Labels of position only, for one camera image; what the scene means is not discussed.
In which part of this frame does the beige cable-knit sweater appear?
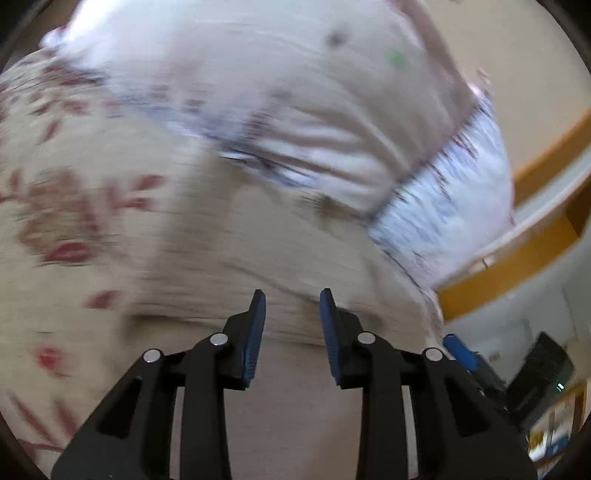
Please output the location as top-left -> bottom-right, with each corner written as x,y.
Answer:
129,142 -> 442,479

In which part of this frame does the yellow wooden bed frame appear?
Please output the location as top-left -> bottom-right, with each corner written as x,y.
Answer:
438,112 -> 590,323

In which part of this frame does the floral bed sheet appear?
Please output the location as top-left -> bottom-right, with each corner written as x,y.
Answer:
0,50 -> 445,476

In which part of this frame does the pink floral right pillow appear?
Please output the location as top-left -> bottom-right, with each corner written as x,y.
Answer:
42,1 -> 514,287

